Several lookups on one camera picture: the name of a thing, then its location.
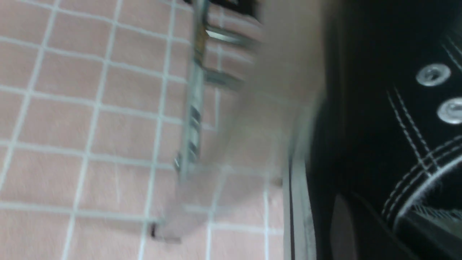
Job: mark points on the pink checkered tablecloth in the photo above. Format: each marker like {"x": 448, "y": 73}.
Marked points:
{"x": 92, "y": 97}

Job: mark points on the metal shoe rack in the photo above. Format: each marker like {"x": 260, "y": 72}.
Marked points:
{"x": 199, "y": 75}

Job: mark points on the black canvas sneaker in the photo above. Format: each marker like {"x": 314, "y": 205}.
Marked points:
{"x": 379, "y": 177}

